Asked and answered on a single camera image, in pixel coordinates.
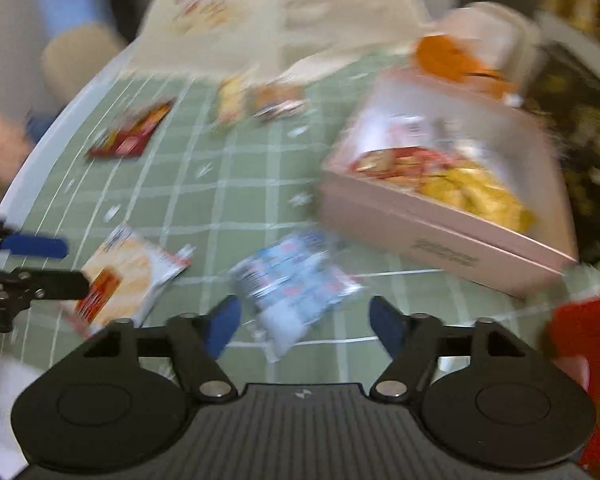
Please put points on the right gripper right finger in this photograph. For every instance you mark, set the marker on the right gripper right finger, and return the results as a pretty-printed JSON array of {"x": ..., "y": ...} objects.
[{"x": 479, "y": 391}]

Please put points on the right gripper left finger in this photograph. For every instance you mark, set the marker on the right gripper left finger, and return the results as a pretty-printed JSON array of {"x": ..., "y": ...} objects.
[{"x": 127, "y": 393}]

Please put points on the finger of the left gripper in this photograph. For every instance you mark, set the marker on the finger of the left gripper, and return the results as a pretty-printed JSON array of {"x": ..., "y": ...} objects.
[
  {"x": 25, "y": 244},
  {"x": 22, "y": 286}
]

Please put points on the white rice cracker packet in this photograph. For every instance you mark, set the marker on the white rice cracker packet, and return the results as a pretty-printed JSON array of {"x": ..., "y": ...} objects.
[{"x": 126, "y": 273}]

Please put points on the blue white candy bag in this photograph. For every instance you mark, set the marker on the blue white candy bag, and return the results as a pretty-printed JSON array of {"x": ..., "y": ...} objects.
[{"x": 290, "y": 286}]

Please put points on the yellow snack bag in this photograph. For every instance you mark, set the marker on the yellow snack bag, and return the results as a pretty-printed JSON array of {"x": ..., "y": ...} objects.
[{"x": 471, "y": 188}]

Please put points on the red yellow snack packet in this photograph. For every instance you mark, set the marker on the red yellow snack packet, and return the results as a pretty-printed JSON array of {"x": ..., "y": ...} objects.
[{"x": 408, "y": 165}]

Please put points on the person's hand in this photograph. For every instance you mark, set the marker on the person's hand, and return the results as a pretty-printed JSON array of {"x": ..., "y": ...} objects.
[{"x": 15, "y": 148}]

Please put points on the red bag at edge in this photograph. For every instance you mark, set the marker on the red bag at edge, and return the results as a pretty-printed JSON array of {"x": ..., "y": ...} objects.
[{"x": 574, "y": 341}]

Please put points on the red chips bag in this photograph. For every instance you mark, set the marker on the red chips bag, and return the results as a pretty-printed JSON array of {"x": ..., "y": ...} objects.
[{"x": 129, "y": 135}]

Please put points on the green checked tablecloth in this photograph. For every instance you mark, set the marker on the green checked tablecloth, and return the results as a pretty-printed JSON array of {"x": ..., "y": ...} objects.
[{"x": 226, "y": 195}]

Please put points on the beige chair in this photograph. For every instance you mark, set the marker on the beige chair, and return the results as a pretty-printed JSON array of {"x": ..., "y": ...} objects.
[{"x": 74, "y": 57}]

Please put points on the pink cardboard box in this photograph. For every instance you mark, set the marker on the pink cardboard box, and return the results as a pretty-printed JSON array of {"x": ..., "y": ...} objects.
[{"x": 406, "y": 108}]

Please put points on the long cream cracker pack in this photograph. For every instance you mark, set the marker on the long cream cracker pack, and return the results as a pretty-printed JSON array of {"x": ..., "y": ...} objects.
[{"x": 231, "y": 100}]

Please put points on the wrapped bread bun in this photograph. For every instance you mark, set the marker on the wrapped bread bun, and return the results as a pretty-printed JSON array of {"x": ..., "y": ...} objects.
[{"x": 276, "y": 100}]

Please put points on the cream mesh food cover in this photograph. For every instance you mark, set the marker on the cream mesh food cover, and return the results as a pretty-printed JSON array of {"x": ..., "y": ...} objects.
[{"x": 266, "y": 39}]

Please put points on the orange tissue box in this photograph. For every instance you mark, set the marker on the orange tissue box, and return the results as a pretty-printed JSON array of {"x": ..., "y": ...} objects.
[{"x": 484, "y": 47}]

